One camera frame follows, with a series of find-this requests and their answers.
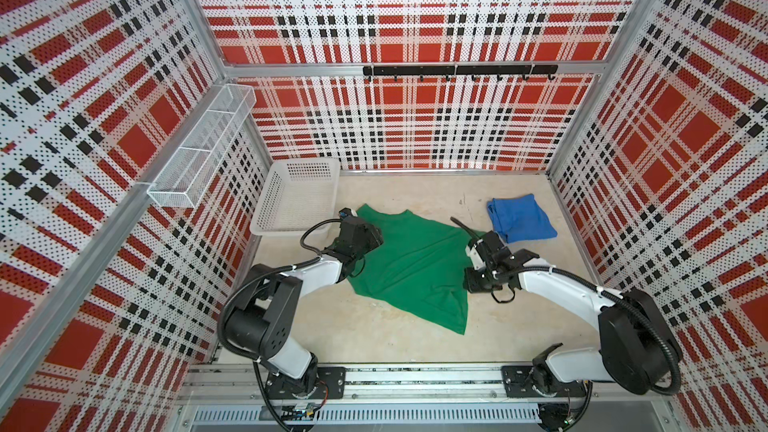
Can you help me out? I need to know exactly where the blue tank top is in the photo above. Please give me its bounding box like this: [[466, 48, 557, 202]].
[[486, 194, 557, 243]]

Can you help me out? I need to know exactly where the green tank top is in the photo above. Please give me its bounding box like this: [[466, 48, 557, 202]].
[[349, 205, 471, 335]]

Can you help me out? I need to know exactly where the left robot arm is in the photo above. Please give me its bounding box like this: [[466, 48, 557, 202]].
[[217, 209, 384, 381]]

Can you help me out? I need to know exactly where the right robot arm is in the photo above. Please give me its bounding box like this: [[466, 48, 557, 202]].
[[464, 231, 683, 396]]

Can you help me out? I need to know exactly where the white plastic laundry basket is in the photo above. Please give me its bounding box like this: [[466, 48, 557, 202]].
[[250, 158, 340, 236]]

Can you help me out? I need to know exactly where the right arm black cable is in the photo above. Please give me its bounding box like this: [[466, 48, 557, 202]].
[[449, 215, 683, 432]]

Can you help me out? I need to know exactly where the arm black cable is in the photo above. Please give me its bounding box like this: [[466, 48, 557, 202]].
[[449, 215, 683, 432], [217, 218, 343, 432]]

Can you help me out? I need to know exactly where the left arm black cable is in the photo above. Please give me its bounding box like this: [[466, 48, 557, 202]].
[[217, 218, 343, 432]]

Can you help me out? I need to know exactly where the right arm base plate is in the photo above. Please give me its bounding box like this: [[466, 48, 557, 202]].
[[501, 364, 586, 398]]

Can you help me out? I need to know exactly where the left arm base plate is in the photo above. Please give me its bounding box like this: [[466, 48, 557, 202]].
[[265, 366, 347, 400]]

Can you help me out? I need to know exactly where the white wire wall shelf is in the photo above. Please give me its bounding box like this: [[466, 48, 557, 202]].
[[148, 84, 256, 209]]

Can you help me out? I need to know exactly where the black wall hook rail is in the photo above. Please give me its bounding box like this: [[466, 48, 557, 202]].
[[362, 64, 559, 78]]

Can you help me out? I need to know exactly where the aluminium front rail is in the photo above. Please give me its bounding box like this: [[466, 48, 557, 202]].
[[176, 361, 673, 404]]

